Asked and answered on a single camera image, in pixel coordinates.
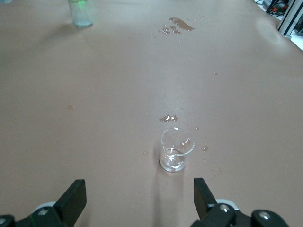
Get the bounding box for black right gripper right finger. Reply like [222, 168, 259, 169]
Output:
[193, 177, 288, 227]

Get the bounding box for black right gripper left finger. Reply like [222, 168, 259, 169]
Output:
[0, 179, 87, 227]

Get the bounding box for small clear glass cup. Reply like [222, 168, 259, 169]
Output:
[159, 127, 196, 173]

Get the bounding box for brown liquid puddle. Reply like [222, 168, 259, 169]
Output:
[169, 17, 195, 32]

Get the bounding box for yellow-green bottle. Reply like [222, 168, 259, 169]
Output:
[68, 0, 94, 28]

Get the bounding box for aluminium profile post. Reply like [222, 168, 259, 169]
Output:
[276, 0, 303, 38]

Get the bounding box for black cable bundle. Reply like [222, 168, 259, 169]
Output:
[254, 0, 294, 17]

